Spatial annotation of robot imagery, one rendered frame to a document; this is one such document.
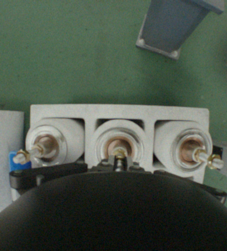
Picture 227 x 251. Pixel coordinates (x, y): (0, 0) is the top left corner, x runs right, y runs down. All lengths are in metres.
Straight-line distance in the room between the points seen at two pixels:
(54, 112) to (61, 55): 0.28
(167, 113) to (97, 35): 0.37
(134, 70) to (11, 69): 0.46
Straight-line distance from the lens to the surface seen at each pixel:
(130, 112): 0.32
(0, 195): 0.53
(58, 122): 0.27
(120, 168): 0.16
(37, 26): 0.69
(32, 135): 0.28
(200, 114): 0.36
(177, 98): 0.53
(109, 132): 0.24
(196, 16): 0.37
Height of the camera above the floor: 0.49
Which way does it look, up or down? 87 degrees down
